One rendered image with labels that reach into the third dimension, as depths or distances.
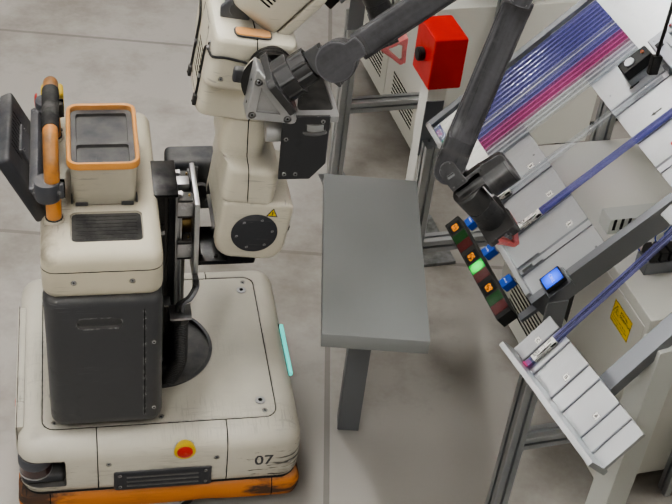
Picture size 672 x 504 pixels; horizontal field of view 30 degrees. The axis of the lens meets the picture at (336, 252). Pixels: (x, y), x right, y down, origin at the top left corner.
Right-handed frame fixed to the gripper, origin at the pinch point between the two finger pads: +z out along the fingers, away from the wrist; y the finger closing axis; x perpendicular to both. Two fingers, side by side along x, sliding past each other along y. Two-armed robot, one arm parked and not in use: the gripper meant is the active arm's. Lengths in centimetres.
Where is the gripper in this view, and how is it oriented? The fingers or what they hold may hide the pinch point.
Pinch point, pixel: (514, 242)
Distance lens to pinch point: 255.0
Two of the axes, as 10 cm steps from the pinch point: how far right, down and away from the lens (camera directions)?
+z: 5.7, 5.1, 6.4
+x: -7.7, 5.9, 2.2
